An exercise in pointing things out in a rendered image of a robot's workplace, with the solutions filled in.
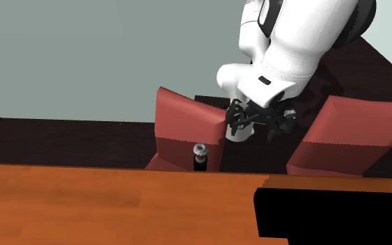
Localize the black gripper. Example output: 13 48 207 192
225 92 298 141

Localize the black bottle with silver cap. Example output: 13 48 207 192
192 143 210 172

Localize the white cup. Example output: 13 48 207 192
225 122 255 143

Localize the orange wooden table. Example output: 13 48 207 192
0 162 392 245

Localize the red sofa cushion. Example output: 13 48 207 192
285 95 392 178
144 86 229 173

